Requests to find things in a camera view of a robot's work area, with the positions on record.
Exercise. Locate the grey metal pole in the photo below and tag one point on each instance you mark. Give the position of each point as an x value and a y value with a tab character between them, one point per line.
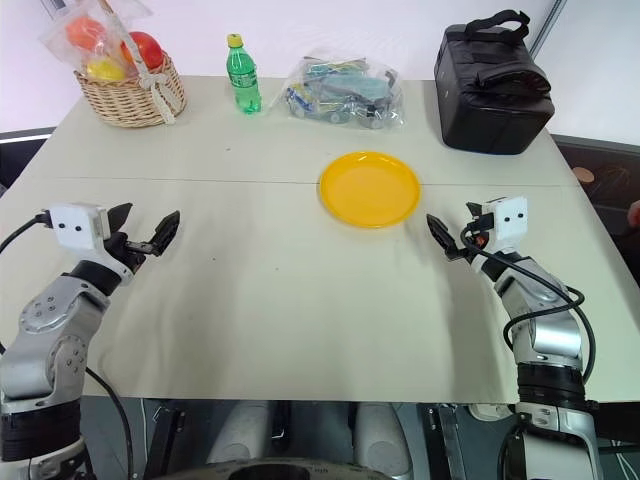
547	25

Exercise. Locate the grey rounded robot leg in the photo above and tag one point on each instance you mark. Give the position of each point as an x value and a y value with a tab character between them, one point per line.
240	432
380	437

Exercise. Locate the clear plastic fruit bag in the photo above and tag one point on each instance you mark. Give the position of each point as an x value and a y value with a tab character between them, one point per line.
75	47

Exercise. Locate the dark rounded robot torso rim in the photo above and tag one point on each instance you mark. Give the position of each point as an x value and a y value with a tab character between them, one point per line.
280	471

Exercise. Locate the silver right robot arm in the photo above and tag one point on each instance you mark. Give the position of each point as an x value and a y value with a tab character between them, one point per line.
550	335

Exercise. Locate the black fabric carry bag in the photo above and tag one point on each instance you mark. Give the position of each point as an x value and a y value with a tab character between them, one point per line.
492	95

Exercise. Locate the red apple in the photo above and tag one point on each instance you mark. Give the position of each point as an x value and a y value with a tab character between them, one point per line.
149	50

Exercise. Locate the black table leg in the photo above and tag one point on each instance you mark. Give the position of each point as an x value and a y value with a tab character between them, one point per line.
445	440
162	440

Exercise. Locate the white ribbon bow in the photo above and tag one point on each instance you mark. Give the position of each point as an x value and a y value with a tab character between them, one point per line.
159	92

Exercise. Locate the green plastic bottle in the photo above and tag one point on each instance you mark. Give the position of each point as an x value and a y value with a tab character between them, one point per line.
243	75

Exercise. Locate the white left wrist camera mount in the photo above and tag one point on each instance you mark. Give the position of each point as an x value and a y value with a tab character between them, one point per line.
75	225

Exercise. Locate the clear bag of toys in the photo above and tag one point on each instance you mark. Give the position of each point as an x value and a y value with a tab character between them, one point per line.
345	90

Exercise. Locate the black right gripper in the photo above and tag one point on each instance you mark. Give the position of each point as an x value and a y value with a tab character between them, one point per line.
475	227

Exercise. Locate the yellow plastic plate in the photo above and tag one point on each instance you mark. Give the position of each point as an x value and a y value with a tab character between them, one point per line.
370	190

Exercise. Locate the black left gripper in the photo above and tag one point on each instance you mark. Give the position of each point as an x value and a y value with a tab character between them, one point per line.
125	252

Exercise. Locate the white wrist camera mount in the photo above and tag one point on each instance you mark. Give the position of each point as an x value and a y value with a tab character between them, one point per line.
510	220
75	225

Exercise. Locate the woven wicker basket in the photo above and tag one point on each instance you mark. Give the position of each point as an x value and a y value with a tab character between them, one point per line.
125	102

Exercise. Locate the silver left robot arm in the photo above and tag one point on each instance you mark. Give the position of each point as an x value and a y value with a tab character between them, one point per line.
45	320

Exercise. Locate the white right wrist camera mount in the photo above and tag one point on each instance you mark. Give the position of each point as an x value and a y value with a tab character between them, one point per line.
510	220

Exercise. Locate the beige table cloth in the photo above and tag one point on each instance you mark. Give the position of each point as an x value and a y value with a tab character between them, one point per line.
280	300

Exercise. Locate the yellow lemon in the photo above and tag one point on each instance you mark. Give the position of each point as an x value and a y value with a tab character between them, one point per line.
106	70

